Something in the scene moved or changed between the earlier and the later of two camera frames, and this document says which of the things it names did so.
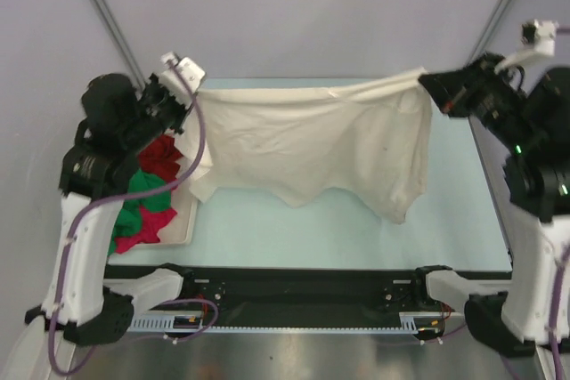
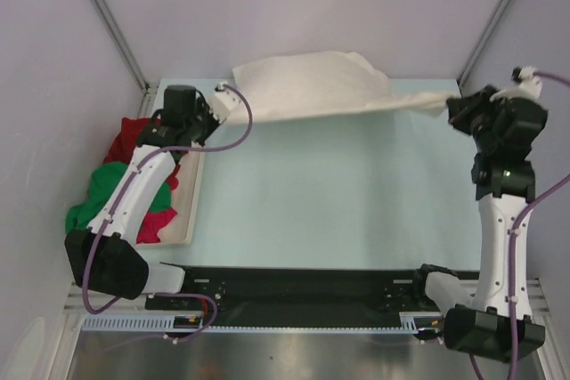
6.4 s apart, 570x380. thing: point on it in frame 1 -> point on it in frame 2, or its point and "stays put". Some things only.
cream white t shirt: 293,144 -> 309,83
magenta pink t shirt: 151,222 stays put
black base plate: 321,295 stays put
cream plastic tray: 179,230 stays put
